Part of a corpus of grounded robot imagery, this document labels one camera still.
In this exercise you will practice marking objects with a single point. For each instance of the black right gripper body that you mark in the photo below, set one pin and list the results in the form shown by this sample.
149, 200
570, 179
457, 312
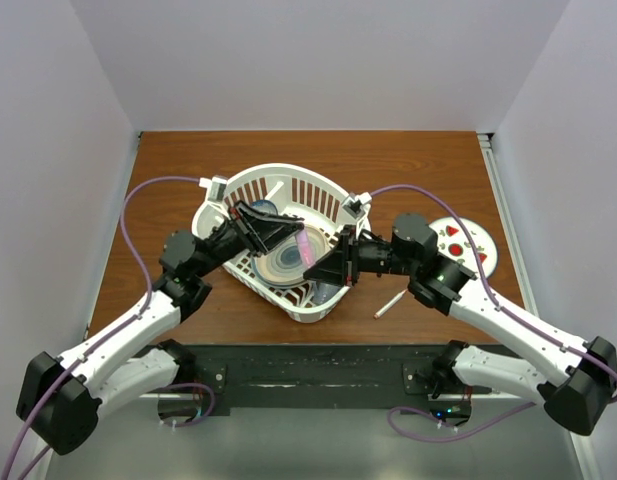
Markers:
366, 254

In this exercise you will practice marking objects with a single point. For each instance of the white red tipped pen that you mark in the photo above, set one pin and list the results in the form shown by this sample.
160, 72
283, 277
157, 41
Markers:
390, 304

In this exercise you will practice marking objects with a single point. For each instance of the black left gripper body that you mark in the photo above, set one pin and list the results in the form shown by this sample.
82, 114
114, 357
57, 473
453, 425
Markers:
223, 245

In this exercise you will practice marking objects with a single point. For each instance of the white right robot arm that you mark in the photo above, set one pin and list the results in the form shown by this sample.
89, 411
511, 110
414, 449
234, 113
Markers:
573, 379

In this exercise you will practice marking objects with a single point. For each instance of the beige blue ringed plate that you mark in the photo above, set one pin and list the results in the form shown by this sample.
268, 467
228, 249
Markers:
284, 267

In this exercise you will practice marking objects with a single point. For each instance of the blue glass cup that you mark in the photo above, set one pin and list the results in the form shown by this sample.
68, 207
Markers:
325, 292

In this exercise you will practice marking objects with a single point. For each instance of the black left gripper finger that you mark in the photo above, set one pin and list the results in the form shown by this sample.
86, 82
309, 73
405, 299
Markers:
263, 242
263, 222

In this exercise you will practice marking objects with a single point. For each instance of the pink highlighter pen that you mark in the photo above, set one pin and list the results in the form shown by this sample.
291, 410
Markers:
307, 256

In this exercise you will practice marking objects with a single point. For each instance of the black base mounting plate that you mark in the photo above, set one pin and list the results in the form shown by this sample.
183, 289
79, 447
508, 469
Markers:
319, 376

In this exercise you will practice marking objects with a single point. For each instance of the purple highlighter cap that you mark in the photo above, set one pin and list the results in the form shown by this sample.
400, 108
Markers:
302, 238

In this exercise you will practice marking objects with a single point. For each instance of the watermelon pattern plate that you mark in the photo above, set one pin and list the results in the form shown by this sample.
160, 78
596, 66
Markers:
455, 244

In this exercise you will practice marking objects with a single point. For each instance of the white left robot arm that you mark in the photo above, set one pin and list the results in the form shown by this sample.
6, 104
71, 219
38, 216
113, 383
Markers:
59, 398

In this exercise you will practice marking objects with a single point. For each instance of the blue patterned small bowl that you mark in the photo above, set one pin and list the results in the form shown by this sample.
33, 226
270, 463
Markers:
265, 207

